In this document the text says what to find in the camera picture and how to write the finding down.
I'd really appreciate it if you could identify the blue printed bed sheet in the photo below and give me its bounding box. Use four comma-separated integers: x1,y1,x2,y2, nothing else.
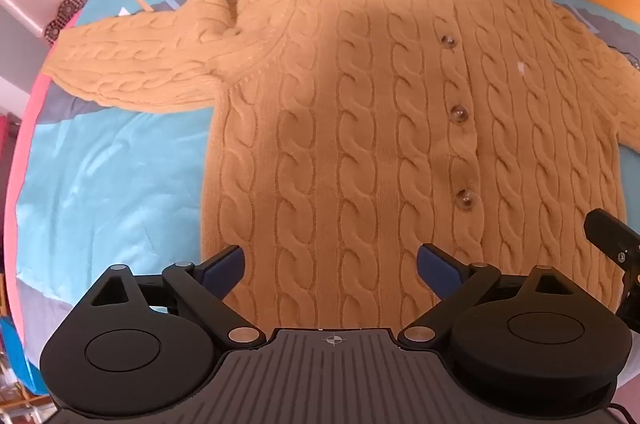
10,0,640,400

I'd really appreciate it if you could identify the tan cable-knit cardigan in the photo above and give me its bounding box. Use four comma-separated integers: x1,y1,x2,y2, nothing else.
42,0,640,330

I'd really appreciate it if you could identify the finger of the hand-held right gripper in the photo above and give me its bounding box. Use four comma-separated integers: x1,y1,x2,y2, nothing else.
616,268,640,321
585,208,640,266

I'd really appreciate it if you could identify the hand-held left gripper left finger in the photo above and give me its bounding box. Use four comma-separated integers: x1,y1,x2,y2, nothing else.
90,244,267,351

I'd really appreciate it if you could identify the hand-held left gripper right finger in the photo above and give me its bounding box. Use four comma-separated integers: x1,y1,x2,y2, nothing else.
397,243,587,351

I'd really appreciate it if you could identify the black cable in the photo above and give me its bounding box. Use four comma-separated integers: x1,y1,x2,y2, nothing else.
609,403,640,424

